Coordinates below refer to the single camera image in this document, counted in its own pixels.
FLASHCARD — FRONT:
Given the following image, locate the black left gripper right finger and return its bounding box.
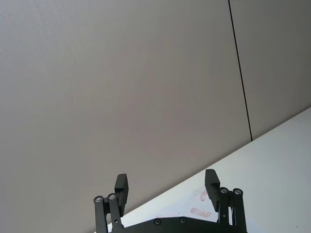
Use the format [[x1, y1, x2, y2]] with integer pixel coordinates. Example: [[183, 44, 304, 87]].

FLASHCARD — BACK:
[[205, 169, 248, 233]]

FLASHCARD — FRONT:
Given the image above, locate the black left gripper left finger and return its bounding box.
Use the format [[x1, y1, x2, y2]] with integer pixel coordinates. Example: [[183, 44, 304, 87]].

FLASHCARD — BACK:
[[93, 173, 130, 233]]

